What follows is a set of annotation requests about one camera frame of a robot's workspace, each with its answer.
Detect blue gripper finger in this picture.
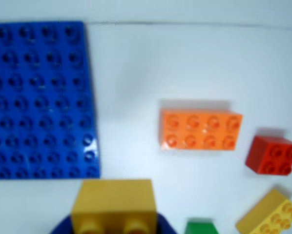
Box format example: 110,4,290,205
49,214,73,234
156,212,179,234

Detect yellow 2x2 block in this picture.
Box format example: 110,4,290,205
71,179,159,234

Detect green block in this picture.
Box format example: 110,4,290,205
184,217,220,234

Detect orange 2x4 block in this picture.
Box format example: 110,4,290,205
159,107,244,152

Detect light yellow 2x4 block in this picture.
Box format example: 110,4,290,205
235,188,292,234

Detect red 2x2 block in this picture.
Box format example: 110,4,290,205
245,135,292,176

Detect blue 8x8 studded baseplate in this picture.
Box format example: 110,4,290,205
0,21,101,180

